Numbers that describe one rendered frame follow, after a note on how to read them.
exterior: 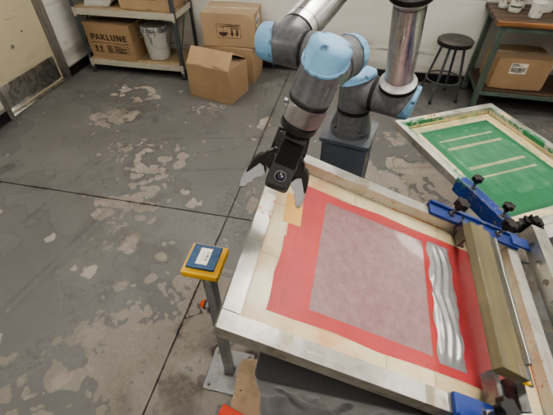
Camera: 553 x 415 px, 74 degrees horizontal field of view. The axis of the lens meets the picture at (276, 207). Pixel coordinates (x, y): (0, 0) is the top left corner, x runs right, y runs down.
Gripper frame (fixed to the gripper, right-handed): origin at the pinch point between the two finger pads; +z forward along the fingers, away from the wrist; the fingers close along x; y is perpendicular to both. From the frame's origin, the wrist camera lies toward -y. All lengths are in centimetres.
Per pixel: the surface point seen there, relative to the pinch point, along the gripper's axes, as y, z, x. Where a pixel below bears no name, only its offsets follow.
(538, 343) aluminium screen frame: -5, 9, -74
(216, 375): 10, 143, -10
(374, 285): -3.7, 11.2, -31.4
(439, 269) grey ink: 9, 11, -50
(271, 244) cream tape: -3.6, 10.2, -4.3
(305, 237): 2.4, 10.5, -12.2
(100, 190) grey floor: 129, 183, 121
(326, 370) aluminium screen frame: -28.6, 9.1, -20.9
